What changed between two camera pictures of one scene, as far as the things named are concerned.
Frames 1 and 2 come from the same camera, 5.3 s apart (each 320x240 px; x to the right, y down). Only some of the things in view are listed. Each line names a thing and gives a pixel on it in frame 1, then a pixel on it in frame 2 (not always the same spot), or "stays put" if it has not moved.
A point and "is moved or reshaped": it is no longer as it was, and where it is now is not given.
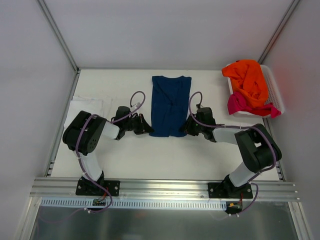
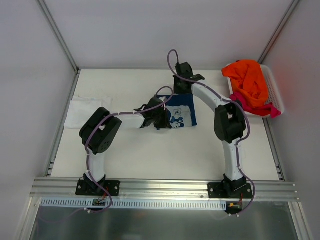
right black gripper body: (192, 125) to (181, 87)
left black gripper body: (139, 123) to (161, 120)
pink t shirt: (236, 104) stays put
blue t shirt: (170, 103) is moved or reshaped
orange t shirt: (248, 81) stays put
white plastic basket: (274, 95) stays put
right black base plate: (222, 190) stays put
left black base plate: (88, 187) stays put
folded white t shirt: (101, 107) stays put
